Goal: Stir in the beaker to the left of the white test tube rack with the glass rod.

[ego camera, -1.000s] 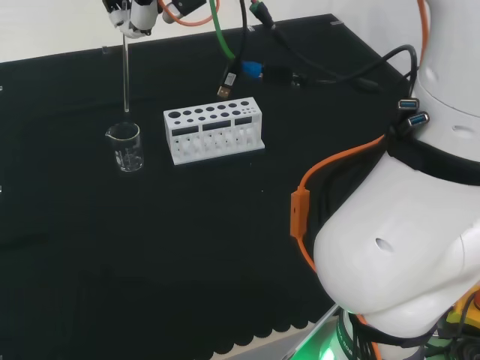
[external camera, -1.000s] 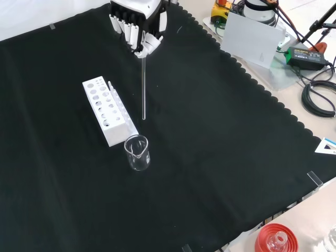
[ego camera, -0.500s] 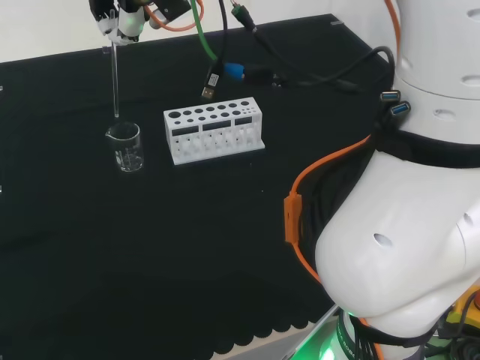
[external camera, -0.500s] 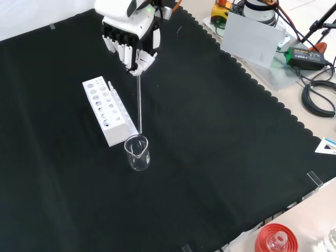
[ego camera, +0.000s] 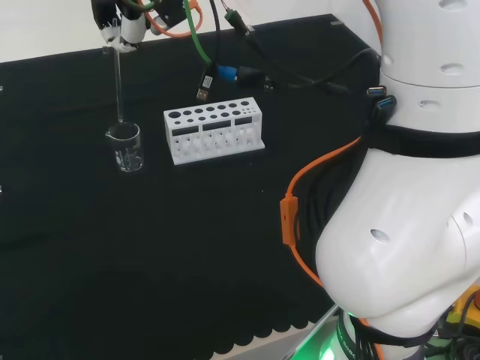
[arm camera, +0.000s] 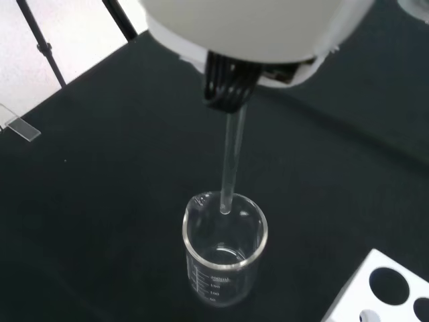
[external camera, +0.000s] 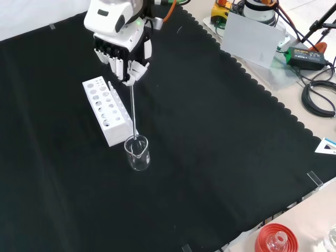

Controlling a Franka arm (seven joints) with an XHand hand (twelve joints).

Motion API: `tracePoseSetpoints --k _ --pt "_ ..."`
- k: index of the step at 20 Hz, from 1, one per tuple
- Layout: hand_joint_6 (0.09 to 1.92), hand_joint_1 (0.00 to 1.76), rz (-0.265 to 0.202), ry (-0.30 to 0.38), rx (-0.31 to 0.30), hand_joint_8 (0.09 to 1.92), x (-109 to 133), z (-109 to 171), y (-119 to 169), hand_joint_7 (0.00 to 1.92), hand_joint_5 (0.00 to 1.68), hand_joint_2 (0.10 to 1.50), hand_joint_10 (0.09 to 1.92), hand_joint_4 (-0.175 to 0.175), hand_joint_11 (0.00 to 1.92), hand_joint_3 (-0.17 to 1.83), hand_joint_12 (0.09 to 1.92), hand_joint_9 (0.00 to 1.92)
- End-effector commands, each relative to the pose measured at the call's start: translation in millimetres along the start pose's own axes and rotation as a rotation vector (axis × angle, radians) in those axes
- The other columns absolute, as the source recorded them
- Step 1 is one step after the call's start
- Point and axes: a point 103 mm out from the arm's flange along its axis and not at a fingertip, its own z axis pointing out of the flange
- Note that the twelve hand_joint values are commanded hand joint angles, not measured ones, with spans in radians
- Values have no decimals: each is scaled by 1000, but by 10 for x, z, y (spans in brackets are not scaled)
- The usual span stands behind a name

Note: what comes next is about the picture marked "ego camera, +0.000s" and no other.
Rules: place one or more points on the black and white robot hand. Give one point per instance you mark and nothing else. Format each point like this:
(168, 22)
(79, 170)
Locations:
(129, 32)

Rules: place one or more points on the clear glass rod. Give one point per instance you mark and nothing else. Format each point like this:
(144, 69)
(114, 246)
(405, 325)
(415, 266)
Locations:
(118, 82)

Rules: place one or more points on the clear glass beaker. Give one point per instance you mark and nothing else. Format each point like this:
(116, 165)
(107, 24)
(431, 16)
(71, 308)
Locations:
(129, 153)

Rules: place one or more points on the white test tube rack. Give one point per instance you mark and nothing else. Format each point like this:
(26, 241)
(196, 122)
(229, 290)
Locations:
(180, 152)

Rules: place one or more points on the black USB plug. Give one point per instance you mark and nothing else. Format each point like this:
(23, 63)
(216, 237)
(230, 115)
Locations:
(204, 88)

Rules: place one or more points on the black and green small connector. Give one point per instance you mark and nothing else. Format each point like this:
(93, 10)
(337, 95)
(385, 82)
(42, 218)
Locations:
(236, 20)

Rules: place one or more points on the black bench cloth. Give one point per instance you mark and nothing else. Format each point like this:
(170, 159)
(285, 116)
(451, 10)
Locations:
(150, 243)

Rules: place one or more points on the pale board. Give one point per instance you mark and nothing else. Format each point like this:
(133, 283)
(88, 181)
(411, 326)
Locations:
(277, 345)

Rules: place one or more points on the yellow stop button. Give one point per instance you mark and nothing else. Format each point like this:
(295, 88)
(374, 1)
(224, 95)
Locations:
(455, 315)

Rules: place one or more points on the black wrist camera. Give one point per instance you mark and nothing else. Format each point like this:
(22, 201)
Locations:
(172, 13)

